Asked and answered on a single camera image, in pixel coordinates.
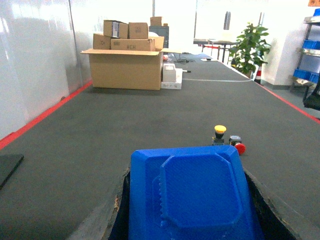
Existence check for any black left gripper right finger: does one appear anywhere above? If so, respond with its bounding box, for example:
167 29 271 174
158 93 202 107
244 169 302 240

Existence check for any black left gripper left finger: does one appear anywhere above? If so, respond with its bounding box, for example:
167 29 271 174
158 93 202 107
107 168 130 240

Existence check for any blue bottle-shaped plastic part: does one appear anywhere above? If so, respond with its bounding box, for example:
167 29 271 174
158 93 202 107
128 145 264 240

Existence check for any blue bin shelf rack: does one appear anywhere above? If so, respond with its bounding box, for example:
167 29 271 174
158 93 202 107
289 8 320 93

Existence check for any red mushroom push button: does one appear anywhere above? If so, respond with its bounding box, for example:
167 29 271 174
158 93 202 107
229 135 246 156

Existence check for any yellow mushroom push button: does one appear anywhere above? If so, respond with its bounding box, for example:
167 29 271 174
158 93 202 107
212 125 227 146

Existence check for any black flat pad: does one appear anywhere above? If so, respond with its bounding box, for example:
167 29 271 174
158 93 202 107
0 154 24 189

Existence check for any red white traffic cone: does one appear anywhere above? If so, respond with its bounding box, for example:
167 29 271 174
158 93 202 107
254 65 262 85

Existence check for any white flat box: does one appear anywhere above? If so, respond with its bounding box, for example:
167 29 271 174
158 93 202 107
161 68 183 90

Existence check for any large open cardboard box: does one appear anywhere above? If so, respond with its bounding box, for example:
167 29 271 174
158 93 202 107
81 48 182 91

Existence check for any white small box on top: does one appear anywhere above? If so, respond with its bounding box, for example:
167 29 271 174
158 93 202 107
162 63 176 83

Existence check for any green potted plant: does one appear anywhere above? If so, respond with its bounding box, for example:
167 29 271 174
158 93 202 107
229 23 271 77

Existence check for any long cardboard box marked CH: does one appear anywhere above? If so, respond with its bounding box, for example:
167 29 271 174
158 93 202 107
110 38 156 52

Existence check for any small cardboard box left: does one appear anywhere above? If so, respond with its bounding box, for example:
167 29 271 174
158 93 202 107
92 33 111 50

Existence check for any cardboard box upper right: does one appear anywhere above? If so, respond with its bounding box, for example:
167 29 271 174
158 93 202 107
128 22 149 39

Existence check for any cardboard box with barcode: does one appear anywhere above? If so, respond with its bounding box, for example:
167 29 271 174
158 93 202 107
103 20 129 39

